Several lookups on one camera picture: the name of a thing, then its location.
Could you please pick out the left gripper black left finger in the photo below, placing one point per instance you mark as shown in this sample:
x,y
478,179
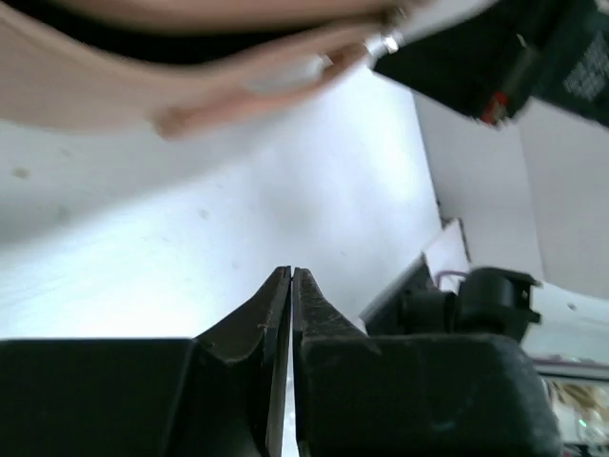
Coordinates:
x,y
221,393

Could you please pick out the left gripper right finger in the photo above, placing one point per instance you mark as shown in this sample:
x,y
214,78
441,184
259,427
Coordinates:
x,y
470,392

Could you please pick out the pink hard-shell suitcase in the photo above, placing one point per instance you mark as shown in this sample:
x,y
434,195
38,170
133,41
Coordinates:
x,y
179,65

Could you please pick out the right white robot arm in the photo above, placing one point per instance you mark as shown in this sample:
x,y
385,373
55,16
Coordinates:
x,y
513,103

